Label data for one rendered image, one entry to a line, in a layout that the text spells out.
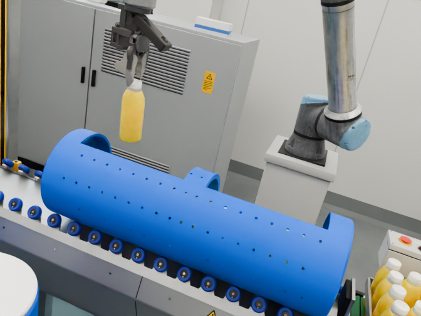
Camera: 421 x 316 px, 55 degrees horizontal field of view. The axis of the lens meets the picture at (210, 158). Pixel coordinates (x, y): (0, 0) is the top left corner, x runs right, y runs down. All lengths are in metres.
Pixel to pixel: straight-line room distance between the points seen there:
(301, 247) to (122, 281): 0.55
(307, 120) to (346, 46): 0.42
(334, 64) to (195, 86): 1.35
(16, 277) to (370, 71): 3.34
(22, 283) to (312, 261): 0.68
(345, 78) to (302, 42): 2.24
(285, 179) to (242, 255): 0.86
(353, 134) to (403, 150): 2.32
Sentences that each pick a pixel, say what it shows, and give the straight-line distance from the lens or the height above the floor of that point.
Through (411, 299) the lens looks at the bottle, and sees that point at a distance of 1.37.
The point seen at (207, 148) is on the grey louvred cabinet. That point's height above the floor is 0.70.
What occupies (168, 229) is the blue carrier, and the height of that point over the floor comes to 1.11.
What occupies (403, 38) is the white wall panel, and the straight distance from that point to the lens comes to 3.84.
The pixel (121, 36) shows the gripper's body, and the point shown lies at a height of 1.55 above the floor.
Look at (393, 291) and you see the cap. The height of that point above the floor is 1.08.
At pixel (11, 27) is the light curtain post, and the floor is 1.42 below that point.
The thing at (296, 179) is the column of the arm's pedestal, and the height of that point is 1.02.
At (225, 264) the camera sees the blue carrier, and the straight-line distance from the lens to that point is 1.09.
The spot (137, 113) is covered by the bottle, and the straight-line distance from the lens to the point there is 1.18.
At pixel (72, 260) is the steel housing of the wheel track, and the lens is 1.36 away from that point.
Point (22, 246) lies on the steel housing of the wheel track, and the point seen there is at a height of 0.85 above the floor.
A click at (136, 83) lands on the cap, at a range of 1.17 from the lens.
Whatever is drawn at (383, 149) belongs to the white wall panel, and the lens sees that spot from 4.00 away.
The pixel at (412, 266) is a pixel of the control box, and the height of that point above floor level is 1.05.
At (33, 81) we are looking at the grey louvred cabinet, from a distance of 3.46.
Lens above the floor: 1.72
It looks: 23 degrees down
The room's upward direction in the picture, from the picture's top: 13 degrees clockwise
